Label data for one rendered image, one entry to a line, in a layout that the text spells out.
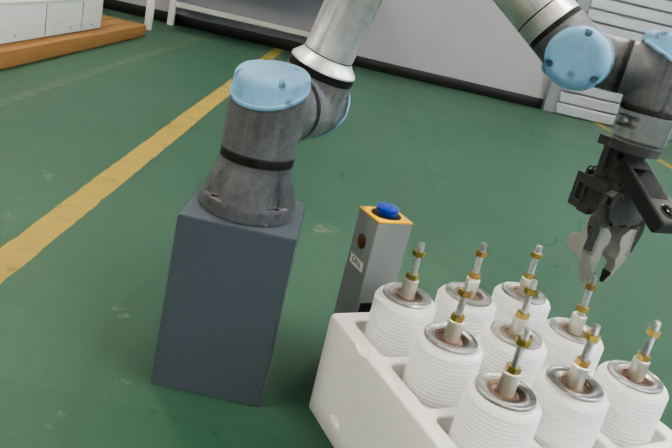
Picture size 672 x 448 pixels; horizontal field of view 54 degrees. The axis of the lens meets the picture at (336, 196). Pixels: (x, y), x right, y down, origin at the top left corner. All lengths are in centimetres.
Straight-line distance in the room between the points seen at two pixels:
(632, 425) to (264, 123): 66
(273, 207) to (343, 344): 24
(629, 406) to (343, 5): 71
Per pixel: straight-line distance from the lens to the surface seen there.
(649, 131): 100
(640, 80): 99
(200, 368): 112
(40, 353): 122
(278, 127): 99
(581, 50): 85
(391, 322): 99
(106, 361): 120
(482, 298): 109
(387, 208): 114
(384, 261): 115
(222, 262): 102
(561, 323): 111
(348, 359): 103
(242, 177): 100
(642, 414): 102
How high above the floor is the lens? 67
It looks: 18 degrees down
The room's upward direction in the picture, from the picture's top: 13 degrees clockwise
